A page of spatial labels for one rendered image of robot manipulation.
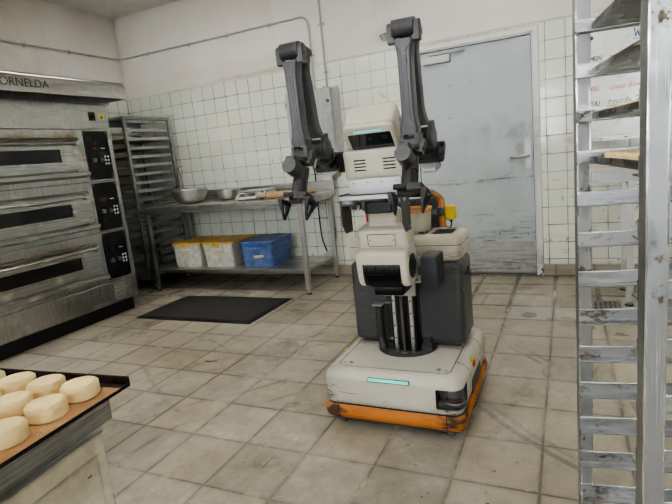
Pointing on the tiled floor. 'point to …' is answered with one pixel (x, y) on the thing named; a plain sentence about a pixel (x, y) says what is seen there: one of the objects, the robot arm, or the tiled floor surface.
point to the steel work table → (250, 208)
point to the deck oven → (59, 210)
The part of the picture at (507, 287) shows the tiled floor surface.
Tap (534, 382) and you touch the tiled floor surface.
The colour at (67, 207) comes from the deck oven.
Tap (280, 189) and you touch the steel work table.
